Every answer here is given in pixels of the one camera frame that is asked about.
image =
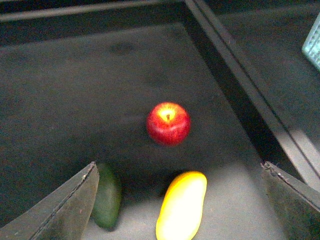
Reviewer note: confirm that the red apple near gripper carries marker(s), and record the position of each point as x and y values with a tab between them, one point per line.
168	124

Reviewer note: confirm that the green avocado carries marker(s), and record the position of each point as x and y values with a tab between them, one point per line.
108	198

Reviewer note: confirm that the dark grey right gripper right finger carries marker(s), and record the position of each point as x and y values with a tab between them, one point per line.
297	205

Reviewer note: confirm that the yellow mango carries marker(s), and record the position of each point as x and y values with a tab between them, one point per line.
182	207

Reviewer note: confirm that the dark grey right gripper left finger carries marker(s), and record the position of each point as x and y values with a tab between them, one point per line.
62	215

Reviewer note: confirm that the light blue plastic basket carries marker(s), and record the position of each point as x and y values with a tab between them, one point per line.
311	45

